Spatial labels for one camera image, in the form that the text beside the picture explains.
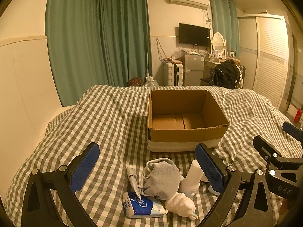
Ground white cylindrical humidifier bottle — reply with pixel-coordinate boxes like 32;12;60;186
178;159;209;198

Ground white bear plush toy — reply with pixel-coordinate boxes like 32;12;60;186
164;192;198;220

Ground grey cloth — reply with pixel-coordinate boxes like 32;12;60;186
138;157;184;200

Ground white toothpaste tube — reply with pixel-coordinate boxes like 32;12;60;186
126;166;142;201

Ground blue tissue pack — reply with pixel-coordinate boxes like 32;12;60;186
123;191;167;218

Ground red bottle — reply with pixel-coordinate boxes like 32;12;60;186
293;108;302;123

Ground black clothes on chair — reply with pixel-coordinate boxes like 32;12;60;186
210;59;240;90

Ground brown cardboard box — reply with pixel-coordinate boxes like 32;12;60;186
147;89;229;153

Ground white louvered wardrobe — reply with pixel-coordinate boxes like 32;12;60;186
238;14;289;108

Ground wooden dressing table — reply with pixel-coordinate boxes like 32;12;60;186
200;56;241;86

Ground grey mini fridge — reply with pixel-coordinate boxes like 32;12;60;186
182;54;204;86

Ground white oval vanity mirror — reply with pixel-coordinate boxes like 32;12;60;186
212;32;226;56

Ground grey white checkered bedsheet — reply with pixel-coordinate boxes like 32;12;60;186
4;85;302;226

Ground white suitcase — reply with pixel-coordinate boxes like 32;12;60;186
163;62;183;87

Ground clear large water jug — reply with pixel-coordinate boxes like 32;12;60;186
144;76;159;88

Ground green curtain by wardrobe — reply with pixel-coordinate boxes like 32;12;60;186
209;0;240;57

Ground brown patterned round object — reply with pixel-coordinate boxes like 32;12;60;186
127;77;144;87

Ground large green curtain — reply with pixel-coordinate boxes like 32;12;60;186
45;0;152;106

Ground black wall television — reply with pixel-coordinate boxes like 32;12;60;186
179;23;211;47

